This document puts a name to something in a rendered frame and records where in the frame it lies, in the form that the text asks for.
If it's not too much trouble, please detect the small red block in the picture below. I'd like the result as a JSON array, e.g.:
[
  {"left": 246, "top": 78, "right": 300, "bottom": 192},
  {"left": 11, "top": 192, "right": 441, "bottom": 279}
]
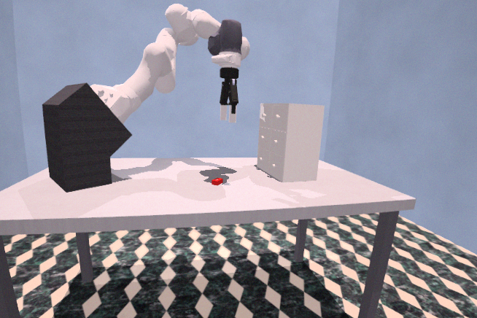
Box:
[{"left": 212, "top": 178, "right": 223, "bottom": 185}]

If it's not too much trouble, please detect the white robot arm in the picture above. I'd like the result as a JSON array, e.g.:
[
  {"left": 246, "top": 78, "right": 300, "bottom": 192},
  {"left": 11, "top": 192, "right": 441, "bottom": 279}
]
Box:
[{"left": 90, "top": 4, "right": 250, "bottom": 124}]

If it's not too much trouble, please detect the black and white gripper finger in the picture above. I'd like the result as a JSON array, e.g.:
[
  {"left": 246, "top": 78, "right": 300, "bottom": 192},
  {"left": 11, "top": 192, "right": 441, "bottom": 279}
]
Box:
[
  {"left": 220, "top": 82, "right": 228, "bottom": 120},
  {"left": 225, "top": 79, "right": 239, "bottom": 123}
]

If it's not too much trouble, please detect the white chest of drawers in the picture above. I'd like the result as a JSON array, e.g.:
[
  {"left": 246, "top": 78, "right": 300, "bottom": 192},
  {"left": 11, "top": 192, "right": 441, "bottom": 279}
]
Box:
[{"left": 257, "top": 104, "right": 325, "bottom": 182}]

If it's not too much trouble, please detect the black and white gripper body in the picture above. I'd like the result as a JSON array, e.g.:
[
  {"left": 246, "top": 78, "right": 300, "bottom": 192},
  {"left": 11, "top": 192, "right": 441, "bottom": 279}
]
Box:
[{"left": 220, "top": 67, "right": 239, "bottom": 89}]

